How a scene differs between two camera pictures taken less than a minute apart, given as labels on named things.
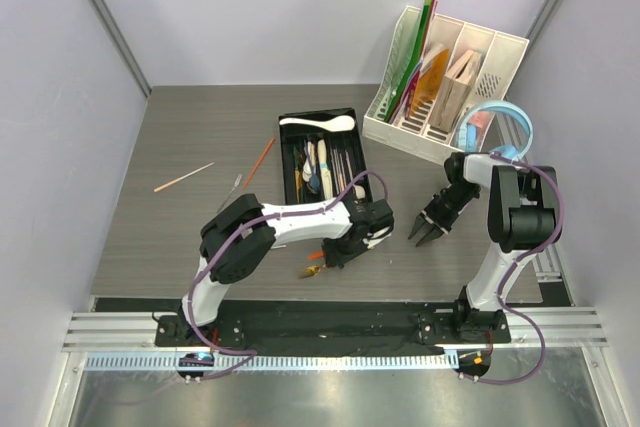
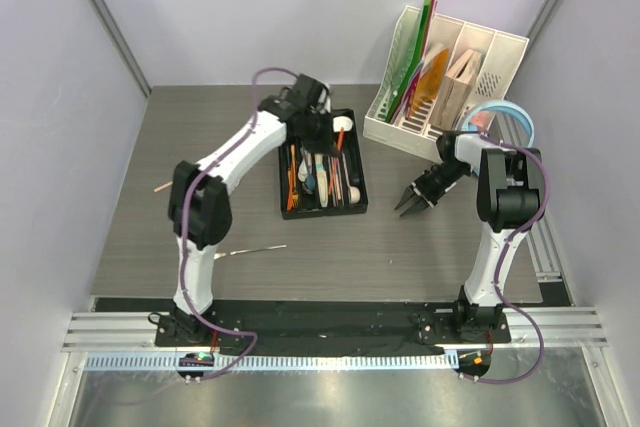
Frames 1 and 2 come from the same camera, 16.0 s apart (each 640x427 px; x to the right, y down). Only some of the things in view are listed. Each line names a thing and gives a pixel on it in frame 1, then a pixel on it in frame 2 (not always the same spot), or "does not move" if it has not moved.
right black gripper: [439, 224] -> [420, 187]
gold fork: [310, 271] -> [295, 196]
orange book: [430, 81] does not move
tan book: [453, 90] does not move
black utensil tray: [322, 152] does not move
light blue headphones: [466, 137] does not move
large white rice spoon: [340, 123] does not move
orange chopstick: [260, 160] -> [342, 131]
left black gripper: [334, 258] -> [326, 144]
